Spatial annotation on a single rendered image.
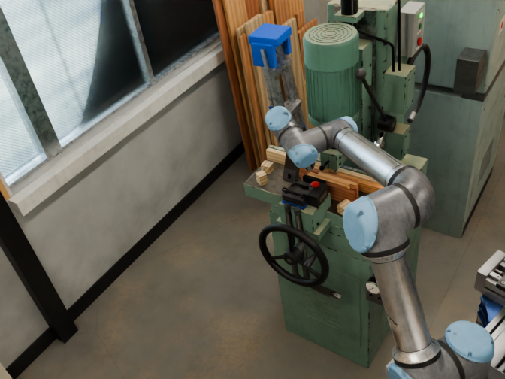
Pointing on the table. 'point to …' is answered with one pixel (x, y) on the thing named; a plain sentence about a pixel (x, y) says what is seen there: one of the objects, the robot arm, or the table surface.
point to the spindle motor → (331, 72)
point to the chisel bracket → (332, 159)
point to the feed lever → (385, 122)
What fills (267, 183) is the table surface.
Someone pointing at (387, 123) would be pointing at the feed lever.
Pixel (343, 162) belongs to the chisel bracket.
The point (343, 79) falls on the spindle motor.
